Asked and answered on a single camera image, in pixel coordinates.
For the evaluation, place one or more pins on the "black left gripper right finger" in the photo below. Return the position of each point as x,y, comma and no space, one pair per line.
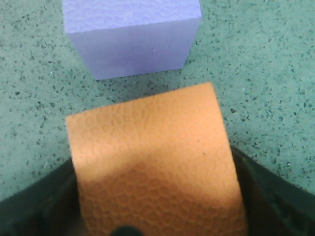
274,207

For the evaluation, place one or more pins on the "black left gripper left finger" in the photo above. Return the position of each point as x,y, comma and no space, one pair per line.
46,208

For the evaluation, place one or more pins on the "orange foam cube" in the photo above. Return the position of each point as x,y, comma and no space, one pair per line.
161,164

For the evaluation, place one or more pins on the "purple foam cube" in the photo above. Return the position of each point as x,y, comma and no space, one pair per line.
118,38

